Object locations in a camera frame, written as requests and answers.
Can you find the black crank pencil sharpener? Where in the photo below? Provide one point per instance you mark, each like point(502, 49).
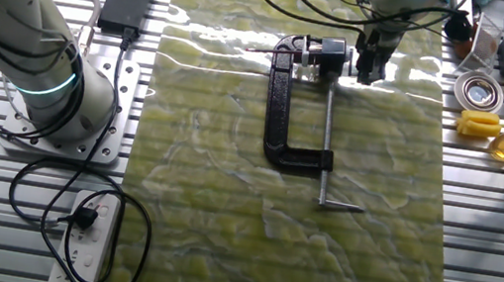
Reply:
point(330, 52)

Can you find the clear mesh container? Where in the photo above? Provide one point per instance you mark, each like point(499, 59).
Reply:
point(483, 50)

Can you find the white power strip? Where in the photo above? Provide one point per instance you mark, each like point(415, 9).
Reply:
point(87, 256)

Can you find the green marble pattern mat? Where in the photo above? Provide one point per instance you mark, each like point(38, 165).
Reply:
point(267, 238)

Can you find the brown round object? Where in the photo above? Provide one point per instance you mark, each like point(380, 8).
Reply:
point(463, 50)

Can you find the black C-clamp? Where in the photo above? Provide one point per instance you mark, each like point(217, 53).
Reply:
point(278, 115)

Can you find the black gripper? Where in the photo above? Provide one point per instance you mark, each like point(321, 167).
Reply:
point(376, 44)

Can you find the white tape roll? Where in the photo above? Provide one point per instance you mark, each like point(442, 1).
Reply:
point(479, 91)

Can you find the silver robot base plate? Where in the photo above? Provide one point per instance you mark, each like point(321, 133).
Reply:
point(109, 90)

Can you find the yellow sponge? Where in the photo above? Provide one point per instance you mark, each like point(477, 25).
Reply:
point(480, 124)

